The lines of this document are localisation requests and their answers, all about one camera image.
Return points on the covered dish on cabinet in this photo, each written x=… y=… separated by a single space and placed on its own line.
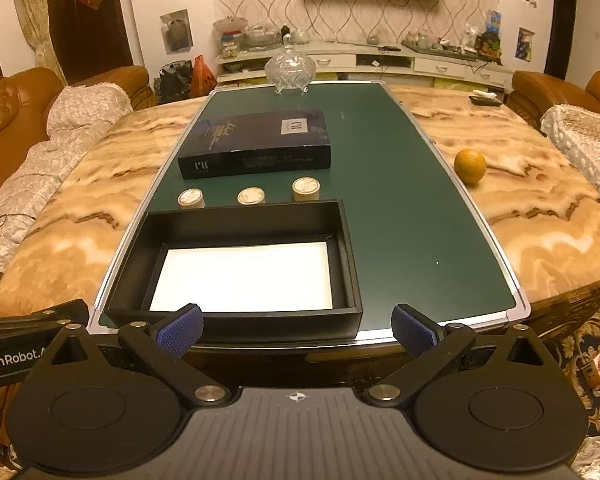
x=230 y=35

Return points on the fruit ornament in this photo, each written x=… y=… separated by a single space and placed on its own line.
x=490 y=47

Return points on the brown leather armchair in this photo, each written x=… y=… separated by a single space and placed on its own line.
x=545 y=92

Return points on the white lace armchair cover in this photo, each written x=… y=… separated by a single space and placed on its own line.
x=585 y=140

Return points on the lidded glass candy bowl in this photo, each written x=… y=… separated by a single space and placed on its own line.
x=290 y=71

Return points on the white lace sofa cover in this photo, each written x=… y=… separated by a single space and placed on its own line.
x=80 y=115

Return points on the wall niche photo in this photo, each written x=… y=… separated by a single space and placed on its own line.
x=176 y=30

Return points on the white television cabinet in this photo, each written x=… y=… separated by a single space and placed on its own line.
x=380 y=60

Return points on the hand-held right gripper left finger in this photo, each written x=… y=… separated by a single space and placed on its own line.
x=182 y=331

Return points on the orange fruit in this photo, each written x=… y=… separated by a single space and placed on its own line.
x=470 y=166

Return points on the beige patterned curtain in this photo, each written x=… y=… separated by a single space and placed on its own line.
x=35 y=15

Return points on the orange plastic bag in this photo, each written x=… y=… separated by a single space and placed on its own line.
x=201 y=79

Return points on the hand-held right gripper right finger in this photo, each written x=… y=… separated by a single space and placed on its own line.
x=412 y=331

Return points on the small round tin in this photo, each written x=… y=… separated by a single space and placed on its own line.
x=306 y=190
x=251 y=196
x=191 y=199

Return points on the green board with metal frame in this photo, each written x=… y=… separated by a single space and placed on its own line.
x=395 y=210

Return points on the marble desktop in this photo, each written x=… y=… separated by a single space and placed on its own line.
x=530 y=220

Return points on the brown leather sofa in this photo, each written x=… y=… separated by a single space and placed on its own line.
x=10 y=125

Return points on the black gift box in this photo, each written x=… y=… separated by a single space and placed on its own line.
x=280 y=328

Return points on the dark wooden door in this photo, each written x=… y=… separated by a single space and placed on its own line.
x=90 y=35

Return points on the black mesh basket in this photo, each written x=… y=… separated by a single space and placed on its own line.
x=174 y=84

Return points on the dark blue book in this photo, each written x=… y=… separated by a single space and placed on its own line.
x=260 y=135

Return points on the blue wall poster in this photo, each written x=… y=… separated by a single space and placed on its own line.
x=525 y=44

